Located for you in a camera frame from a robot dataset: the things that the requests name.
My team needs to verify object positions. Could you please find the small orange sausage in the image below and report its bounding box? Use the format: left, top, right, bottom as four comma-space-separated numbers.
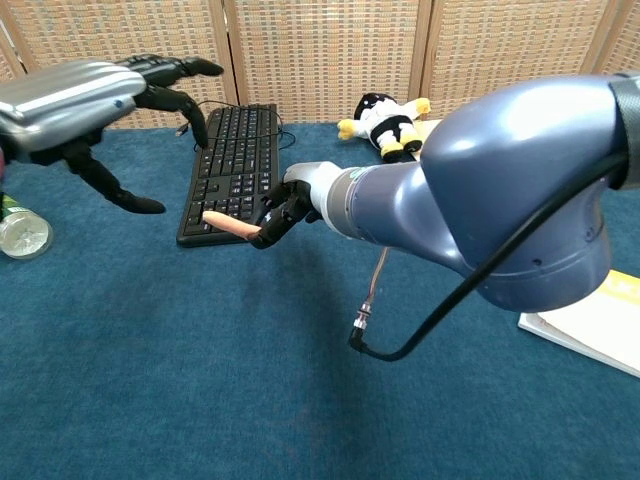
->
202, 211, 264, 242

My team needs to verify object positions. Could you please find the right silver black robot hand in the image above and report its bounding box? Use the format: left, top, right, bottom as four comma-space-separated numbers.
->
249, 160, 347, 251

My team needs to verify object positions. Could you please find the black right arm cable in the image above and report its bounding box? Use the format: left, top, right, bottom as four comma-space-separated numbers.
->
348, 149, 631, 362

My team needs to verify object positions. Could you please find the beige manila folder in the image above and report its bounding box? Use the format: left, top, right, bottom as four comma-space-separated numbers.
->
407, 118, 445, 162

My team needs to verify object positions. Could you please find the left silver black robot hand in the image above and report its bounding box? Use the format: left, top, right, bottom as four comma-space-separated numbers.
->
0, 55, 225, 215

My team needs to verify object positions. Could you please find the woven folding screen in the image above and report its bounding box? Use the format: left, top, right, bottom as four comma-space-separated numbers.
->
0, 0, 640, 131

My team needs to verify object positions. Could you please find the black white plush doll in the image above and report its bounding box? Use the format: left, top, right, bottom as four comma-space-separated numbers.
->
337, 92, 432, 164

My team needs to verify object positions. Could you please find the black keyboard usb cable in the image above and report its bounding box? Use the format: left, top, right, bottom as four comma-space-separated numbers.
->
175, 99, 297, 151

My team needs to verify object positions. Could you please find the clear bottle green label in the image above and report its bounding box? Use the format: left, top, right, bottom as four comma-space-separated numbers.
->
0, 192, 54, 260

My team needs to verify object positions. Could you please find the blue table mat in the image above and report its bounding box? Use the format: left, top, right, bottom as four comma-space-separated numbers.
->
0, 122, 640, 480

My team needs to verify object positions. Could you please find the yellow white booklet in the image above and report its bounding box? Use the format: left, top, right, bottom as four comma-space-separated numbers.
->
517, 268, 640, 379

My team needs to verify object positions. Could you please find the black computer keyboard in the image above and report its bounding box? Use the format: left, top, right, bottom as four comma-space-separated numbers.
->
175, 103, 281, 249

